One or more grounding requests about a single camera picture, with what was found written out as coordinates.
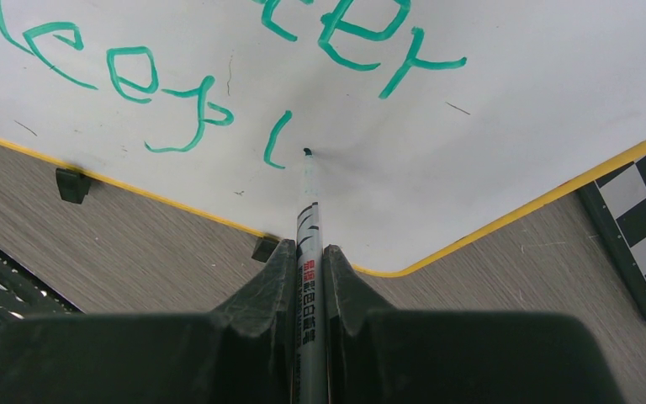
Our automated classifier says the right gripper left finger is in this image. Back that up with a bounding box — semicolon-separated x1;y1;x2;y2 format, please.
0;240;296;403

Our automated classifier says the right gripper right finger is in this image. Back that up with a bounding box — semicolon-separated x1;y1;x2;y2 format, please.
322;245;623;403

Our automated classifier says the yellow framed whiteboard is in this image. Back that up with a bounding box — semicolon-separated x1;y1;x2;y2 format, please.
0;1;646;274

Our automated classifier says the green whiteboard marker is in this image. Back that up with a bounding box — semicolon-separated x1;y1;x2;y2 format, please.
294;148;328;403

